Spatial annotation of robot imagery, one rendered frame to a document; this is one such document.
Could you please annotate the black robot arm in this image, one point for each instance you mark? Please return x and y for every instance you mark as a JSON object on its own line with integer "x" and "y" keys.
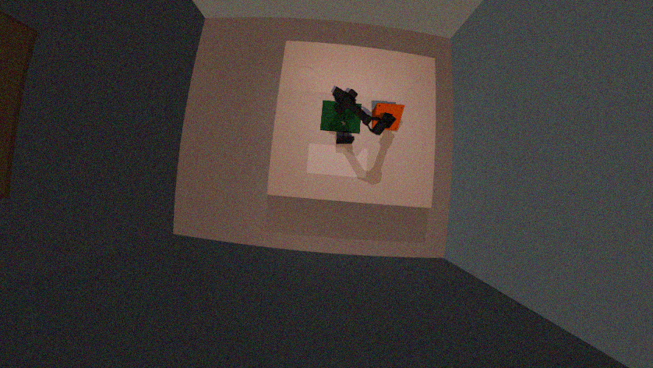
{"x": 347, "y": 101}

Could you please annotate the green circuit board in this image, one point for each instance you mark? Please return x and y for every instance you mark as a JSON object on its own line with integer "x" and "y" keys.
{"x": 332, "y": 121}

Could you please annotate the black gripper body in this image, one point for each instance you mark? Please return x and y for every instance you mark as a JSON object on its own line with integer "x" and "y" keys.
{"x": 338, "y": 109}

